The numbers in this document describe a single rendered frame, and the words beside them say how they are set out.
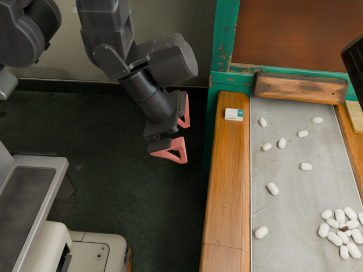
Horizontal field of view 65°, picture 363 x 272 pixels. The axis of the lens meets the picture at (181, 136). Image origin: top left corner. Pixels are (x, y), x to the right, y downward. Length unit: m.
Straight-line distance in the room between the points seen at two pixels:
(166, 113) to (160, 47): 0.12
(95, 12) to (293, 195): 0.68
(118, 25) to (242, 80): 0.71
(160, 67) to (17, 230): 0.32
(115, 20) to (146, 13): 1.48
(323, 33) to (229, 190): 0.56
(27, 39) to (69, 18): 1.61
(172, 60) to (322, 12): 0.63
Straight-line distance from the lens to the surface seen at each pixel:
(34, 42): 0.45
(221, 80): 1.06
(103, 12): 0.40
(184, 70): 0.43
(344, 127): 1.08
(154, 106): 0.49
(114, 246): 1.27
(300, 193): 0.88
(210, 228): 0.74
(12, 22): 0.44
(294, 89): 1.04
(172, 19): 1.88
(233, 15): 0.94
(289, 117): 1.07
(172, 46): 0.42
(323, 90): 1.07
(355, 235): 0.85
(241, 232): 0.75
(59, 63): 2.28
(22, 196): 0.53
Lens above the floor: 1.44
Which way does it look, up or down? 48 degrees down
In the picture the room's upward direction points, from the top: straight up
